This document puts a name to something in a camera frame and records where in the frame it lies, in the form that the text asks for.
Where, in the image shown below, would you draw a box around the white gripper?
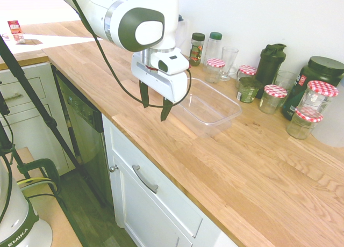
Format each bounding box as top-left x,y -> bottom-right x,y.
131,52 -> 189,122

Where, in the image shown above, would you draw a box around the clear plastic rectangular container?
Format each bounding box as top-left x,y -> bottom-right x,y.
171,77 -> 242,139

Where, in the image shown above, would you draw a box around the spice jar with dark lid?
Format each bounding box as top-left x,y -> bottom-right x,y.
189,32 -> 206,67

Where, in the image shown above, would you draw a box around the glass jar red gingham lid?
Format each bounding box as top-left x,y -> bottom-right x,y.
259,84 -> 288,115
235,65 -> 258,89
205,58 -> 226,84
285,107 -> 324,140

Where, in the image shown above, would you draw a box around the stainless steel dishwasher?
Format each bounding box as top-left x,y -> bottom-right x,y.
52,66 -> 114,205

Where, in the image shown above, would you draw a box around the clear bottle with green lid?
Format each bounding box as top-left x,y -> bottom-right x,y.
203,31 -> 223,73

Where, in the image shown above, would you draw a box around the tall clear glass mug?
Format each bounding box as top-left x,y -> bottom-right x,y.
219,46 -> 239,82

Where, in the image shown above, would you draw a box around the green lidded small jar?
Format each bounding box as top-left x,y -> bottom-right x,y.
236,77 -> 263,104

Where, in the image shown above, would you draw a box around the white cabinet with drawer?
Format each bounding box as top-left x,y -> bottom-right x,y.
101,114 -> 244,247

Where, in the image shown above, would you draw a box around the black shaker bottle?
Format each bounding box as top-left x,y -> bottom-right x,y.
254,43 -> 287,99

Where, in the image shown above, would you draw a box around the white cabinet with drawers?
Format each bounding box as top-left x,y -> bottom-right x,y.
0,61 -> 76,176

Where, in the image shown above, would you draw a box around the dark green clamp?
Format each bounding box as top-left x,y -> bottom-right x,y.
16,158 -> 63,204

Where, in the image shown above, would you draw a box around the clear drinking glass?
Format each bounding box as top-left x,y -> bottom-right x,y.
274,70 -> 299,108

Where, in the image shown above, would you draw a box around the silver drawer pull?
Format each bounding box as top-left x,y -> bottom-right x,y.
3,93 -> 24,103

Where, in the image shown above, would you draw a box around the red and white carton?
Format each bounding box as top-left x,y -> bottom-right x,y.
7,20 -> 26,45

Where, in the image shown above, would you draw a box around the wooden robot mounting board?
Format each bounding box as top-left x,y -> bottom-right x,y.
0,146 -> 83,247

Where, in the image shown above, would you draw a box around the large jar red gingham lid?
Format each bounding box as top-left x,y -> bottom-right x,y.
295,80 -> 340,117

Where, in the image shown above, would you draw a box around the large black supplement tub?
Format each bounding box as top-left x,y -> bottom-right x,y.
281,56 -> 344,121

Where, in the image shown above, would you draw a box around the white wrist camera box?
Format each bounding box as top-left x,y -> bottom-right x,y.
150,48 -> 190,76

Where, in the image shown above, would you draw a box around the silver drawer handle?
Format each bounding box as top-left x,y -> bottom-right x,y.
132,164 -> 159,194

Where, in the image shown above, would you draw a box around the black camera tripod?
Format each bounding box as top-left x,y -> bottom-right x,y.
0,34 -> 108,208

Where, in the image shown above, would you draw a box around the yellow cable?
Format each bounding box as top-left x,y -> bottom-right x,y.
17,177 -> 59,192

